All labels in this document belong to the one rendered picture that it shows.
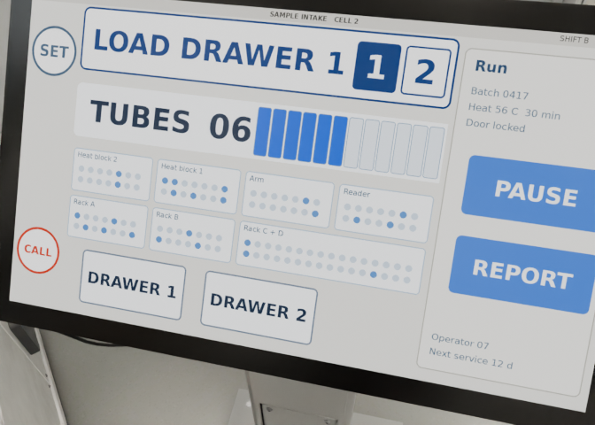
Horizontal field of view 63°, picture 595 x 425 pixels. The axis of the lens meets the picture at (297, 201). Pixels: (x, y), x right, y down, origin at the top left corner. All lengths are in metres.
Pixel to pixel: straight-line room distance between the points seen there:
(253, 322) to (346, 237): 0.10
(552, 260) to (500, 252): 0.04
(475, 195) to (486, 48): 0.11
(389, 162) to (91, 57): 0.26
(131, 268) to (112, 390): 1.14
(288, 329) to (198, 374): 1.12
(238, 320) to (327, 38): 0.23
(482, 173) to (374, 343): 0.15
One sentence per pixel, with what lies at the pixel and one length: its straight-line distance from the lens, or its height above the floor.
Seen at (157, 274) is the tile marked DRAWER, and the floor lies 1.01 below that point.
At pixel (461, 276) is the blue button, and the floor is 1.04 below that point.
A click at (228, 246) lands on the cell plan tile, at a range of 0.39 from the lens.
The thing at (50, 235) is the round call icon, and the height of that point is 1.03.
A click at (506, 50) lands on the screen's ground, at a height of 1.17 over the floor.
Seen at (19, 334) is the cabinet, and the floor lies 0.30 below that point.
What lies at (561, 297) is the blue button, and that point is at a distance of 0.41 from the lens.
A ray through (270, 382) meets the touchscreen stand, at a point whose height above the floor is 0.70.
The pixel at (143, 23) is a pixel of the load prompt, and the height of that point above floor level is 1.17.
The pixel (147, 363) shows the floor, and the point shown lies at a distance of 1.57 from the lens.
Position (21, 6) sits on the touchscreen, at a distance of 0.49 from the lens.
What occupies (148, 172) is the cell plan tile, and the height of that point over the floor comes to 1.08.
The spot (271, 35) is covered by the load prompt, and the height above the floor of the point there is 1.17.
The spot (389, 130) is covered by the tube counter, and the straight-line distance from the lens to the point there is 0.37.
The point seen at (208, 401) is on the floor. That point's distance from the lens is 1.47.
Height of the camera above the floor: 1.34
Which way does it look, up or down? 45 degrees down
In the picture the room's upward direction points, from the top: straight up
